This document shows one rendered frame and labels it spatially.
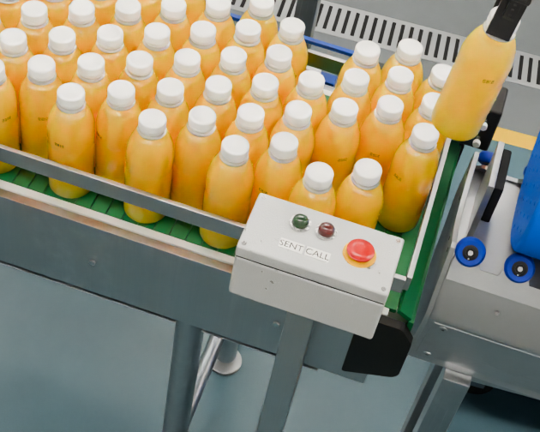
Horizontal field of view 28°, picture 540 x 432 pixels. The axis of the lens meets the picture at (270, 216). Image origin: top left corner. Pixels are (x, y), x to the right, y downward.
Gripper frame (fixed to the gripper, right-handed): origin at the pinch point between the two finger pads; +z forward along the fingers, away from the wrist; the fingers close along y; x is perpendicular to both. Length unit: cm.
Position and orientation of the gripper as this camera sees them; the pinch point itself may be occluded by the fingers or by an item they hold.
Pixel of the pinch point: (511, 3)
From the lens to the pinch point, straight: 134.1
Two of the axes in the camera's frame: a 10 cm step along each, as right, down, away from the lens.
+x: -9.3, -3.7, 0.3
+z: -2.1, 6.0, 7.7
